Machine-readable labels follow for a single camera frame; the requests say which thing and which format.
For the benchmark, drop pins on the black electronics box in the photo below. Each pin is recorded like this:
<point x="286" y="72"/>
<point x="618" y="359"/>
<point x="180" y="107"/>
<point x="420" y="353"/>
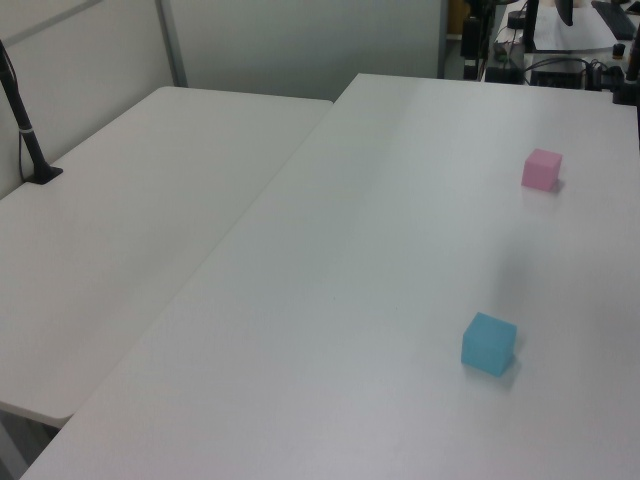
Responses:
<point x="557" y="75"/>

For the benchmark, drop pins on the dark partition post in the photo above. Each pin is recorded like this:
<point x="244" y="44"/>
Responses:
<point x="442" y="40"/>

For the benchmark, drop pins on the black monitor stand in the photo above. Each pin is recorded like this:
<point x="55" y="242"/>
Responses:
<point x="530" y="25"/>

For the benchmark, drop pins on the blue foam cube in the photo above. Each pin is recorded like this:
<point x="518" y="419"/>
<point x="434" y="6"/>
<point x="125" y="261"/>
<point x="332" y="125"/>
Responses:
<point x="482" y="345"/>

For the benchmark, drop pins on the white paper sheets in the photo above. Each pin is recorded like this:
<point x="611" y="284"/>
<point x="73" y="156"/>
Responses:
<point x="570" y="32"/>

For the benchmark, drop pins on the black camera stand pole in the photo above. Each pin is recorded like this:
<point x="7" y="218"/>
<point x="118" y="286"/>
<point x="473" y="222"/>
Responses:
<point x="31" y="145"/>

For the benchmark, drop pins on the grey metal partition post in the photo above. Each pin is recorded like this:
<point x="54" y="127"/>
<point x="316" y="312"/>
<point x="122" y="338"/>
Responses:
<point x="172" y="45"/>

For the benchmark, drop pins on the white side table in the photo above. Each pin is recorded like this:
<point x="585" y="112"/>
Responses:
<point x="125" y="225"/>

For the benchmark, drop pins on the pink foam cube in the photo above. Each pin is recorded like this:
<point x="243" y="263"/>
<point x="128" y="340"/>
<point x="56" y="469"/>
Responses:
<point x="540" y="167"/>

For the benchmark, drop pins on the brown cardboard box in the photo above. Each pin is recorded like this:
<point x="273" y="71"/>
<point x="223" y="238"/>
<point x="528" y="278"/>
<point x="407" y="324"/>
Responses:
<point x="456" y="15"/>

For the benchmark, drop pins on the black keyboard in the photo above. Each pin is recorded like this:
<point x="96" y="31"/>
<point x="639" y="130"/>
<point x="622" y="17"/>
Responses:
<point x="615" y="17"/>

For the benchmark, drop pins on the black table clamp mount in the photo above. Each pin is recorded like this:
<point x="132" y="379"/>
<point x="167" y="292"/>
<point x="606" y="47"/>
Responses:
<point x="627" y="92"/>

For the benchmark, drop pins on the black box on stand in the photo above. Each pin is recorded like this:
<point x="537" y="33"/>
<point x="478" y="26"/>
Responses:
<point x="471" y="37"/>

